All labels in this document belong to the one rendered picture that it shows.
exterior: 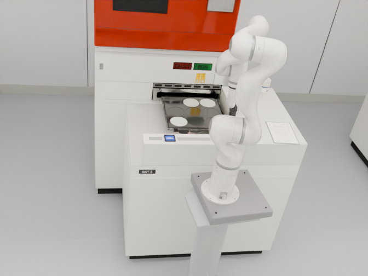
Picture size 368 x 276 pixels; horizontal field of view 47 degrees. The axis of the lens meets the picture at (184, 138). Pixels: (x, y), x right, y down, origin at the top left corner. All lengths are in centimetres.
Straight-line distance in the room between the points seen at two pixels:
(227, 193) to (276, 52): 73
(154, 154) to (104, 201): 109
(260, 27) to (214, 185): 75
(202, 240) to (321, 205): 156
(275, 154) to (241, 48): 90
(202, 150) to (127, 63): 75
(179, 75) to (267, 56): 112
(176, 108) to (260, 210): 89
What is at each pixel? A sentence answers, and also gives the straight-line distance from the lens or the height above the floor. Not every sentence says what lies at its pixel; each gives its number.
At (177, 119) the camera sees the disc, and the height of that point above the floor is 90.
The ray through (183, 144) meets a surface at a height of 96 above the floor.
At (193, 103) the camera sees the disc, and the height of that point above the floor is 90.
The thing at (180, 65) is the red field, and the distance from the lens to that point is 267.
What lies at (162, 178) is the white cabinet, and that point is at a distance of 234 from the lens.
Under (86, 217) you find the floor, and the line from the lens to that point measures 312.
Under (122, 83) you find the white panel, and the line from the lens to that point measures 270.
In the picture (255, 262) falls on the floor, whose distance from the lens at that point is 301.
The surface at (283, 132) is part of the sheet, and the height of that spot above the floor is 97.
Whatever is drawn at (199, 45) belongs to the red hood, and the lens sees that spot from 258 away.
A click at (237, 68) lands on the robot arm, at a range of 210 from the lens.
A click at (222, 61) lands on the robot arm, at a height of 142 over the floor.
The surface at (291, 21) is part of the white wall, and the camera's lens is 447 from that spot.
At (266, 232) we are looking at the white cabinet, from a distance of 284.
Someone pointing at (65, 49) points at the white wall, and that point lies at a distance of 425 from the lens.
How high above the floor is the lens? 226
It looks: 35 degrees down
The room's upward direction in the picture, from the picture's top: 8 degrees clockwise
